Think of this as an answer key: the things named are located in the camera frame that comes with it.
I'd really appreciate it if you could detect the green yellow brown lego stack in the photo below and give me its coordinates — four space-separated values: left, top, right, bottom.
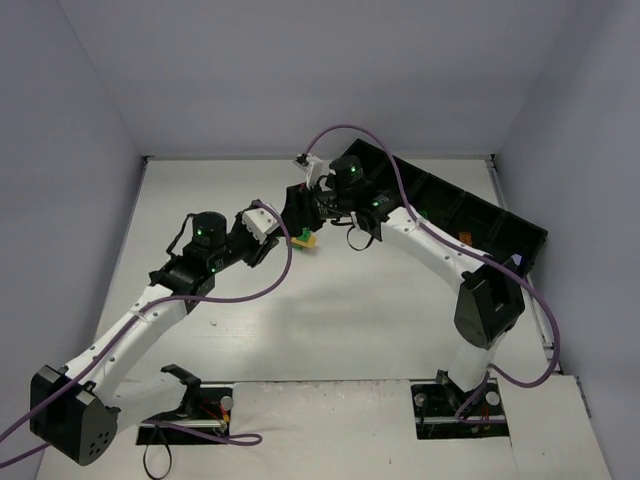
291 228 317 250

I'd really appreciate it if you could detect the brown lego brick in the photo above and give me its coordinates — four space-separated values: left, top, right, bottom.
459 232 472 246

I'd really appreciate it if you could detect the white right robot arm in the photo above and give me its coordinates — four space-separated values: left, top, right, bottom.
282 154 525 394

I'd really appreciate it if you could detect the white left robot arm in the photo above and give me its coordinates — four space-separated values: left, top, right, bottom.
28 201 291 466

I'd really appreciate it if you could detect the black compartment sorting tray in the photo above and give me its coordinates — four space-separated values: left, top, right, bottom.
345 139 547 277

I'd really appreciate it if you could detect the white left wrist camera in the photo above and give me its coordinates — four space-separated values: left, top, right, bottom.
240 200 279 245

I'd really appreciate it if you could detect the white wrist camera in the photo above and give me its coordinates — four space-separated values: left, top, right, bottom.
293 153 329 190
240 200 279 245

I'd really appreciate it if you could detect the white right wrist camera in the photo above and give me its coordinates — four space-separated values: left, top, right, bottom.
293 153 329 190

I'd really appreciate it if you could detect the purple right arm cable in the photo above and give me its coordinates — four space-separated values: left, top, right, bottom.
297 123 561 426

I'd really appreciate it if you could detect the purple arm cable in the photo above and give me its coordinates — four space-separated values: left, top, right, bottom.
297 123 561 426
0 199 294 449

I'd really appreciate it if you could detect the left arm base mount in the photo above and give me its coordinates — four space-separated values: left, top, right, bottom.
135 383 234 446

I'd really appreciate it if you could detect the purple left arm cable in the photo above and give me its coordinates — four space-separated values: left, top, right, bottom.
0 199 294 449

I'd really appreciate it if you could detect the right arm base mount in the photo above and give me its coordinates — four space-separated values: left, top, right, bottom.
411 380 510 441

